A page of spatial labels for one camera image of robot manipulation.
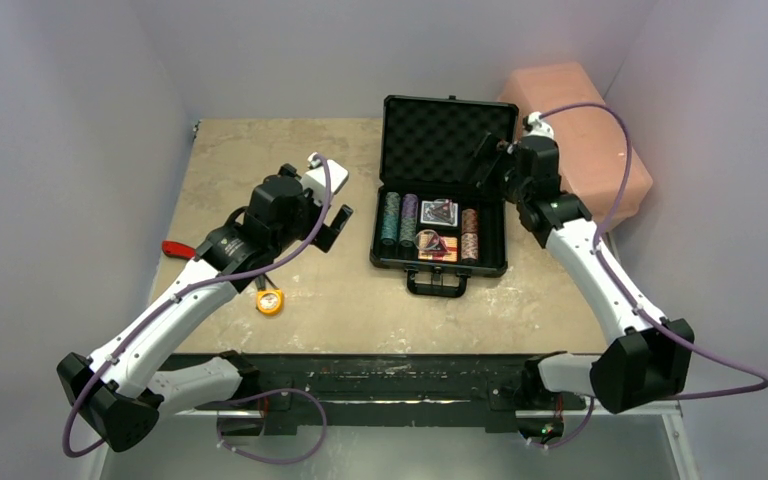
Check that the red card deck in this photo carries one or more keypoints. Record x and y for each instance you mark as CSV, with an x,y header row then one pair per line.
x,y
450,257

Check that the triangular all-in button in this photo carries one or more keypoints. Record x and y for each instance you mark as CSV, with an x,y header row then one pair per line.
x,y
444,212
438,253

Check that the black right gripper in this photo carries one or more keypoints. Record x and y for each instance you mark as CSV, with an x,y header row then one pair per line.
x,y
495,163

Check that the orange tape measure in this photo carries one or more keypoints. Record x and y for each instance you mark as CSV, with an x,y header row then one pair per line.
x,y
270,302

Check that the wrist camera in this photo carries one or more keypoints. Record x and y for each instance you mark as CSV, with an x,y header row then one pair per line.
x,y
536,125
324,177

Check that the green blue chip stack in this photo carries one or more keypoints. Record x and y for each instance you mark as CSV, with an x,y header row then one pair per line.
x,y
389,232

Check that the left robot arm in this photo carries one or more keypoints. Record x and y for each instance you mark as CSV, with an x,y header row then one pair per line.
x,y
122,389

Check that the orange black chip stack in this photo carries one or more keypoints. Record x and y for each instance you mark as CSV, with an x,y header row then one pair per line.
x,y
469,222

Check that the black poker set case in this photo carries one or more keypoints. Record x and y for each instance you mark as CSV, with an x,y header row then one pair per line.
x,y
426,146

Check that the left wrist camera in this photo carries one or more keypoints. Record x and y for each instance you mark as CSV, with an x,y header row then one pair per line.
x,y
324,177

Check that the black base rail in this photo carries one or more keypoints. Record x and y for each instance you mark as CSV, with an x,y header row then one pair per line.
x,y
495,392

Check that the purple black chip stack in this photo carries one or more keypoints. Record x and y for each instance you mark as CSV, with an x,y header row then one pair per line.
x,y
409,208

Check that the yellow blue chips in case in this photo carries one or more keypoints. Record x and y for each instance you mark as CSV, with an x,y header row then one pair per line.
x,y
391,207

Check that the yellow blue chip stack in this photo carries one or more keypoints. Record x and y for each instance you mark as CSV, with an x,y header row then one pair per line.
x,y
407,232

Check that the blue card deck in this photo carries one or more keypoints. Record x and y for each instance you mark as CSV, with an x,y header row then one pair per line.
x,y
439,212

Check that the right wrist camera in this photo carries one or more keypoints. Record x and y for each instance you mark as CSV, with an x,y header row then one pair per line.
x,y
536,125

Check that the orange blue chip stack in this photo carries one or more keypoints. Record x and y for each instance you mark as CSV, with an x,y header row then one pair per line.
x,y
469,248

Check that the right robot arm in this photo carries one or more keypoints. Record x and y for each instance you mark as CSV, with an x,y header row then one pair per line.
x,y
648,355

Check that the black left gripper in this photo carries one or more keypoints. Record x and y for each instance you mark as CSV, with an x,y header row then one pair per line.
x,y
326,233

